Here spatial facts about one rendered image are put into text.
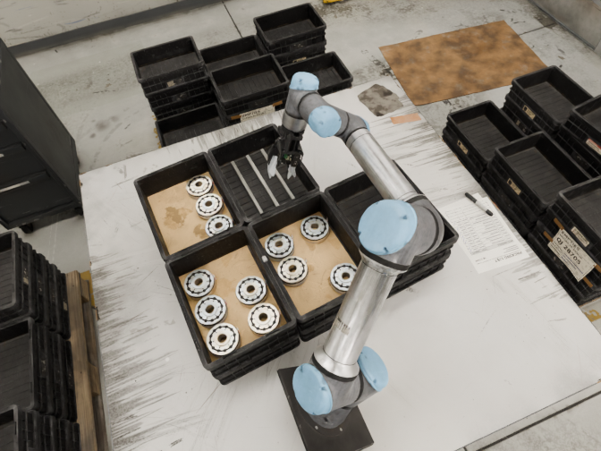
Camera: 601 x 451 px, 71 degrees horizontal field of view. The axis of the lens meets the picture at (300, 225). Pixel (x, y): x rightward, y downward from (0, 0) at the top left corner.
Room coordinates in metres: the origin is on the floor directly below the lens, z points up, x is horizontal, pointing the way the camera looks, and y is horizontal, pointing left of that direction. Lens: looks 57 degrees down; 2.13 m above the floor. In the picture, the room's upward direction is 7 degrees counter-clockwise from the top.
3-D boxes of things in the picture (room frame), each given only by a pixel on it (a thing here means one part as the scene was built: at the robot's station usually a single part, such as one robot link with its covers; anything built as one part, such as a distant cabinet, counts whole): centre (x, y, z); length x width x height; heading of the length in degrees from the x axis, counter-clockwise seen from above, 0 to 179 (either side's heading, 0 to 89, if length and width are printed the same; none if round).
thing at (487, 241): (0.80, -0.70, 0.70); 0.33 x 0.23 x 0.01; 16
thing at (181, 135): (1.93, 0.58, 0.26); 0.40 x 0.30 x 0.23; 106
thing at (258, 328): (0.49, 0.15, 0.86); 0.10 x 0.10 x 0.01
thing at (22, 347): (0.54, 1.28, 0.31); 0.40 x 0.30 x 0.34; 16
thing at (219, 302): (0.54, 0.32, 0.86); 0.10 x 0.10 x 0.01
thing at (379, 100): (1.61, -0.46, 0.71); 0.22 x 0.19 x 0.01; 16
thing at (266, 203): (1.05, 0.12, 0.87); 0.40 x 0.30 x 0.11; 22
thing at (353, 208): (0.79, -0.30, 0.87); 0.40 x 0.30 x 0.11; 22
